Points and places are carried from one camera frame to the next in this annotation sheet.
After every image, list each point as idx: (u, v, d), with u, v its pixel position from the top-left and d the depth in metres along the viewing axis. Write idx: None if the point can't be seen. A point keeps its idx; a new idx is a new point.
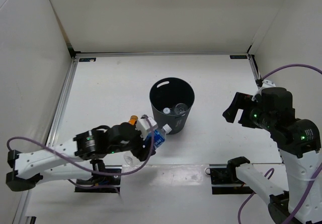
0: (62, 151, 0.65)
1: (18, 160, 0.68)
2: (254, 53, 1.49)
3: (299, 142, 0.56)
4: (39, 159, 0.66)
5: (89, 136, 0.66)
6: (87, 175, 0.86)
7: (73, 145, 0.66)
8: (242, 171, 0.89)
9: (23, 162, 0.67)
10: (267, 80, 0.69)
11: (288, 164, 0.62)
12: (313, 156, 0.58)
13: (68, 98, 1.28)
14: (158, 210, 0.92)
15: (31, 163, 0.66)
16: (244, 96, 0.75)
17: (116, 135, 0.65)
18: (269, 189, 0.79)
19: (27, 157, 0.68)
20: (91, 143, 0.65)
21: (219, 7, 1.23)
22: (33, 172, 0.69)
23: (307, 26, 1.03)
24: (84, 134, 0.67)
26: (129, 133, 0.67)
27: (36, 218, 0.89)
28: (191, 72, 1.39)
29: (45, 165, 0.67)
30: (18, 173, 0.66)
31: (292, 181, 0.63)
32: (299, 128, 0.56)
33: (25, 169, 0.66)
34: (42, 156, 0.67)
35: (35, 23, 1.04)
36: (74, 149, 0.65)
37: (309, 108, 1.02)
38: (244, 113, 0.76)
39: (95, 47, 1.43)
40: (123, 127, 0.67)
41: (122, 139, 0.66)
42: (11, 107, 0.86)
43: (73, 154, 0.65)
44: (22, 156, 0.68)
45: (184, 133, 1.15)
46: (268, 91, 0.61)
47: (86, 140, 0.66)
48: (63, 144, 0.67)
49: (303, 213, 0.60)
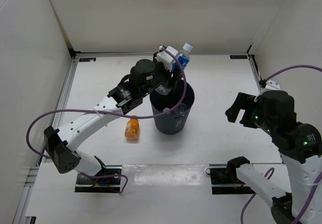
0: (103, 108, 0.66)
1: (62, 134, 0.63)
2: (254, 53, 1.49)
3: (301, 148, 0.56)
4: (84, 123, 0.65)
5: (121, 90, 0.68)
6: (97, 165, 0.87)
7: (109, 101, 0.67)
8: (243, 172, 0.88)
9: (68, 131, 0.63)
10: (271, 82, 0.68)
11: (290, 168, 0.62)
12: (315, 161, 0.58)
13: (68, 98, 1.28)
14: (158, 210, 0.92)
15: (77, 130, 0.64)
16: (246, 97, 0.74)
17: (139, 75, 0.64)
18: (272, 191, 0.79)
19: (69, 126, 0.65)
20: (125, 94, 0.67)
21: (219, 7, 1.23)
22: (79, 141, 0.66)
23: (307, 26, 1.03)
24: (115, 89, 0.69)
26: (150, 67, 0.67)
27: (35, 218, 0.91)
28: (191, 72, 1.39)
29: (91, 128, 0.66)
30: (68, 142, 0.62)
31: (295, 186, 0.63)
32: (301, 133, 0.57)
33: (74, 136, 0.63)
34: (84, 120, 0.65)
35: (35, 23, 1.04)
36: (114, 103, 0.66)
37: (309, 109, 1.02)
38: (246, 113, 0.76)
39: (95, 47, 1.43)
40: (141, 66, 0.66)
41: (146, 75, 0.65)
42: (11, 107, 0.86)
43: (115, 106, 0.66)
44: (62, 128, 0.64)
45: (184, 133, 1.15)
46: (270, 95, 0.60)
47: (120, 93, 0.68)
48: (100, 103, 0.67)
49: (307, 217, 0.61)
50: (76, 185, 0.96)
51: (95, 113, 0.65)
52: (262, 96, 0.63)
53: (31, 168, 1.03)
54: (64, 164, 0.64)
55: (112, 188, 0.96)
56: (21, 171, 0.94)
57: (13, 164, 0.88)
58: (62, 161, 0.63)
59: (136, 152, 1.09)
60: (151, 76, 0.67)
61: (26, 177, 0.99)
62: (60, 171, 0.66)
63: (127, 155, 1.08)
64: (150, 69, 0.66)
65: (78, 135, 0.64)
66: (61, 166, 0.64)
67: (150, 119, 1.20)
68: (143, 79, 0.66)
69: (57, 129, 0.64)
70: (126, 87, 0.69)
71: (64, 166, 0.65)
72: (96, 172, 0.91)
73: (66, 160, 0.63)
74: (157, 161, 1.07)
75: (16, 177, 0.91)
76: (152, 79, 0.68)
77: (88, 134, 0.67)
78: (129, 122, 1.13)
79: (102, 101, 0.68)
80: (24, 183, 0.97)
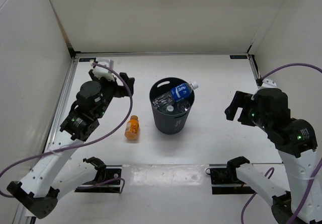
0: (59, 146, 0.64)
1: (25, 185, 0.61)
2: (254, 53, 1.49)
3: (296, 142, 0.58)
4: (44, 168, 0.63)
5: (73, 118, 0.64)
6: (93, 170, 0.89)
7: (65, 135, 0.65)
8: (243, 172, 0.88)
9: (31, 181, 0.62)
10: (268, 80, 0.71)
11: (287, 164, 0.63)
12: (310, 154, 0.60)
13: (68, 98, 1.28)
14: (158, 209, 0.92)
15: (39, 177, 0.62)
16: (244, 95, 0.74)
17: (88, 99, 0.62)
18: (271, 190, 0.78)
19: (31, 175, 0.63)
20: (77, 122, 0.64)
21: (219, 7, 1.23)
22: (47, 184, 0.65)
23: (307, 26, 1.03)
24: (65, 120, 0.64)
26: (95, 88, 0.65)
27: (35, 218, 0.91)
28: (191, 72, 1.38)
29: (53, 169, 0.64)
30: (35, 192, 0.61)
31: (293, 182, 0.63)
32: (295, 128, 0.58)
33: (38, 184, 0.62)
34: (42, 166, 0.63)
35: (35, 23, 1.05)
36: (68, 136, 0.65)
37: (308, 108, 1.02)
38: (243, 110, 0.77)
39: (95, 47, 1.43)
40: (86, 89, 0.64)
41: (94, 97, 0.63)
42: (11, 106, 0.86)
43: (71, 140, 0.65)
44: (24, 179, 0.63)
45: (184, 133, 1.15)
46: (265, 92, 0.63)
47: (72, 122, 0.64)
48: (55, 141, 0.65)
49: (306, 213, 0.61)
50: None
51: (52, 153, 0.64)
52: (257, 94, 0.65)
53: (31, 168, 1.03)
54: (41, 209, 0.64)
55: (112, 188, 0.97)
56: (21, 172, 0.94)
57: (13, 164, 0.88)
58: (35, 210, 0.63)
59: (136, 152, 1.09)
60: (99, 96, 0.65)
61: None
62: (39, 216, 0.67)
63: (127, 155, 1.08)
64: (96, 90, 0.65)
65: (42, 181, 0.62)
66: (38, 213, 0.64)
67: (150, 119, 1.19)
68: (91, 102, 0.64)
69: (20, 182, 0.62)
70: (78, 114, 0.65)
71: (42, 211, 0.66)
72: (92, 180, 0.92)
73: (40, 206, 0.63)
74: (157, 161, 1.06)
75: (16, 177, 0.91)
76: (101, 99, 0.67)
77: (54, 173, 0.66)
78: (129, 122, 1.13)
79: (57, 137, 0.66)
80: None
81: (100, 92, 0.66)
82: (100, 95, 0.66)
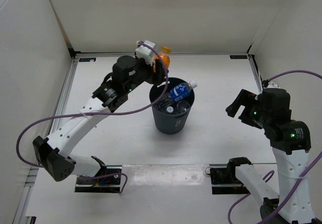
0: (90, 110, 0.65)
1: (52, 141, 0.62)
2: (254, 53, 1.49)
3: (288, 139, 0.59)
4: (72, 128, 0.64)
5: (106, 88, 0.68)
6: (96, 166, 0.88)
7: (96, 101, 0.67)
8: (241, 171, 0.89)
9: (58, 138, 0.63)
10: (273, 83, 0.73)
11: (278, 162, 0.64)
12: (302, 155, 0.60)
13: (67, 99, 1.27)
14: (158, 209, 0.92)
15: (66, 135, 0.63)
16: (248, 94, 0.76)
17: (121, 71, 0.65)
18: (265, 192, 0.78)
19: (58, 133, 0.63)
20: (109, 92, 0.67)
21: (219, 8, 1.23)
22: (70, 147, 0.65)
23: (307, 26, 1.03)
24: (99, 89, 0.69)
26: (131, 63, 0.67)
27: (35, 218, 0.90)
28: (191, 72, 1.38)
29: (80, 131, 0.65)
30: (59, 148, 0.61)
31: (282, 181, 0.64)
32: (290, 126, 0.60)
33: (63, 142, 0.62)
34: (72, 125, 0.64)
35: (35, 23, 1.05)
36: (100, 103, 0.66)
37: (307, 109, 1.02)
38: (245, 109, 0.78)
39: (95, 48, 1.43)
40: (122, 62, 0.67)
41: (127, 70, 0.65)
42: (11, 107, 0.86)
43: (102, 106, 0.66)
44: (51, 136, 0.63)
45: (184, 133, 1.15)
46: (269, 90, 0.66)
47: (105, 91, 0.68)
48: (86, 105, 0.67)
49: (289, 212, 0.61)
50: (76, 186, 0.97)
51: (82, 114, 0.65)
52: (262, 92, 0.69)
53: (31, 168, 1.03)
54: (60, 171, 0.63)
55: (112, 188, 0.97)
56: (21, 172, 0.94)
57: (13, 164, 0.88)
58: (58, 169, 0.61)
59: (136, 151, 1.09)
60: (134, 71, 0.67)
61: (26, 177, 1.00)
62: (58, 180, 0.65)
63: (127, 155, 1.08)
64: (131, 64, 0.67)
65: (69, 139, 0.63)
66: (57, 176, 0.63)
67: (150, 119, 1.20)
68: (125, 75, 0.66)
69: (46, 138, 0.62)
70: (110, 86, 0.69)
71: (60, 175, 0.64)
72: (96, 172, 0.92)
73: (61, 166, 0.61)
74: (156, 160, 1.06)
75: (16, 177, 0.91)
76: (135, 74, 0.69)
77: (79, 136, 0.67)
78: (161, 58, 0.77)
79: (88, 103, 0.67)
80: (24, 183, 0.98)
81: (136, 68, 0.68)
82: (135, 70, 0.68)
